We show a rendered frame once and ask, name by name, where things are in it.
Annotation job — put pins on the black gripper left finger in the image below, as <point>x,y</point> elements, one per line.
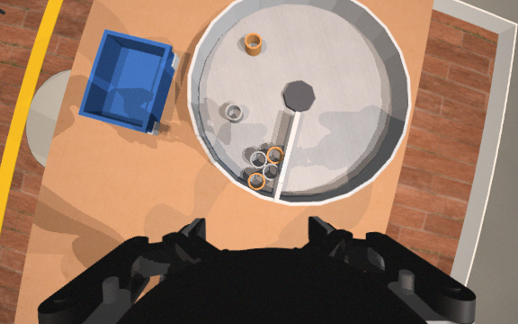
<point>108,288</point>

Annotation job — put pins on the blue crate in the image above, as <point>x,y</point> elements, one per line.
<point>122,78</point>

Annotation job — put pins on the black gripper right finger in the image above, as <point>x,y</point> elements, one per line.
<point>432,294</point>

